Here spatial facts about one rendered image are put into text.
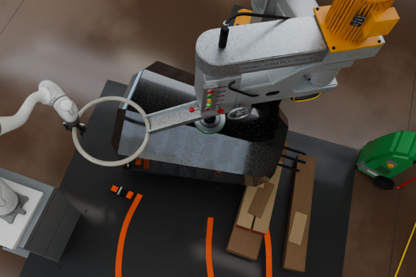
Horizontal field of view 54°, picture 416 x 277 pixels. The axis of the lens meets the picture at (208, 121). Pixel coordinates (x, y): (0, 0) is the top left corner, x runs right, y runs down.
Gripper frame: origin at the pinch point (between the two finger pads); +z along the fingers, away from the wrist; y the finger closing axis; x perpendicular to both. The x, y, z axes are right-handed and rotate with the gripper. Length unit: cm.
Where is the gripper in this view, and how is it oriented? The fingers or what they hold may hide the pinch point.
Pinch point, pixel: (77, 132)
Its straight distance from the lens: 279.2
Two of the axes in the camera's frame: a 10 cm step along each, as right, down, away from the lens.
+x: 0.4, -9.1, 4.2
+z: -1.3, 4.1, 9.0
